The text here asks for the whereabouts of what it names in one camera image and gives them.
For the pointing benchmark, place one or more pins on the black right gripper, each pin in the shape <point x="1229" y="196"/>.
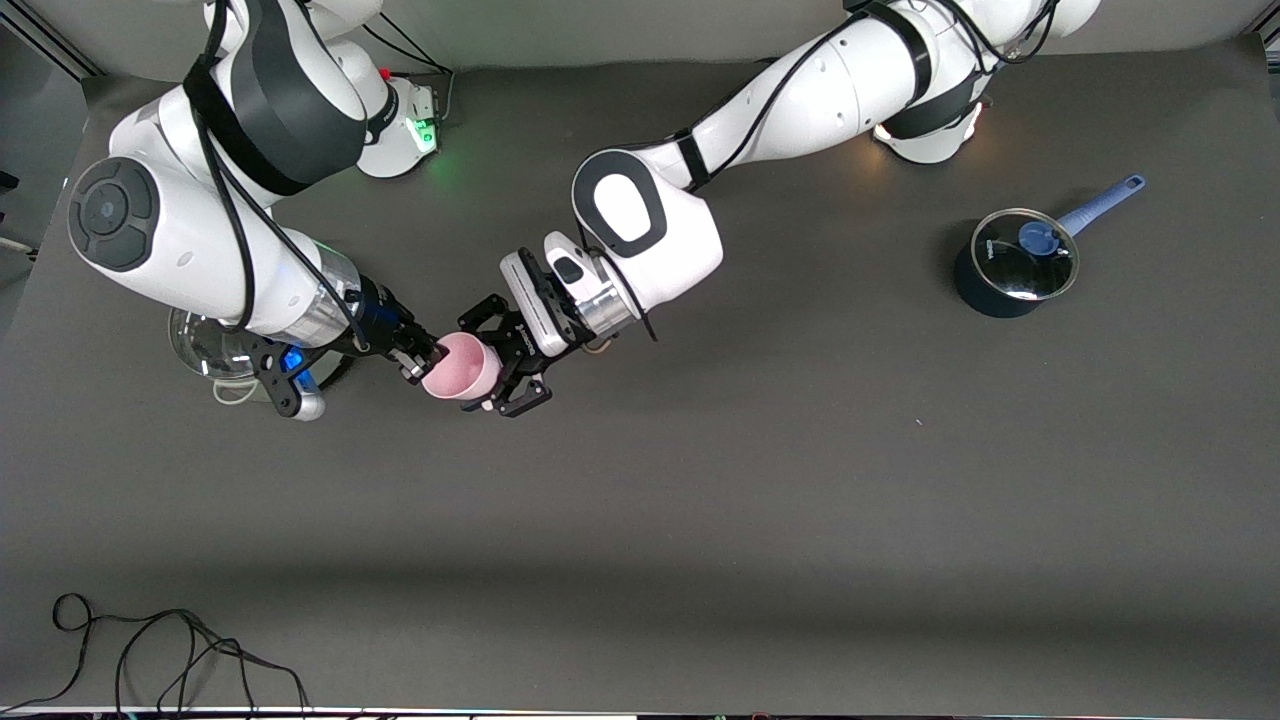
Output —
<point x="385" y="318"/>

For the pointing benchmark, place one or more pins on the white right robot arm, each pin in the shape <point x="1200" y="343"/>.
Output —
<point x="180" y="250"/>

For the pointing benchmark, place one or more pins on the dark blue saucepan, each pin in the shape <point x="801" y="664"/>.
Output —
<point x="985" y="300"/>

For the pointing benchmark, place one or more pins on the pale green cooking pot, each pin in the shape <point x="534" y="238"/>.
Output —
<point x="232" y="392"/>

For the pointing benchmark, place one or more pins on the dark grey table mat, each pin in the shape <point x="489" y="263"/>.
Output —
<point x="700" y="500"/>

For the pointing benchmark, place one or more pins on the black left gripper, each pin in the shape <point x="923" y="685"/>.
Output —
<point x="511" y="343"/>

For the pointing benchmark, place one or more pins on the pink plastic cup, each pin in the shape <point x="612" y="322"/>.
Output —
<point x="455" y="365"/>

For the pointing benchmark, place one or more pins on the glass lid blue knob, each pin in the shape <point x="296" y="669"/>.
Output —
<point x="1010" y="265"/>

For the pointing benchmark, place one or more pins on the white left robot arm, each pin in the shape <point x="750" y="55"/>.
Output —
<point x="690" y="250"/>

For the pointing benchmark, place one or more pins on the glass pot lid brass knob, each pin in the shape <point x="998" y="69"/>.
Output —
<point x="200" y="350"/>

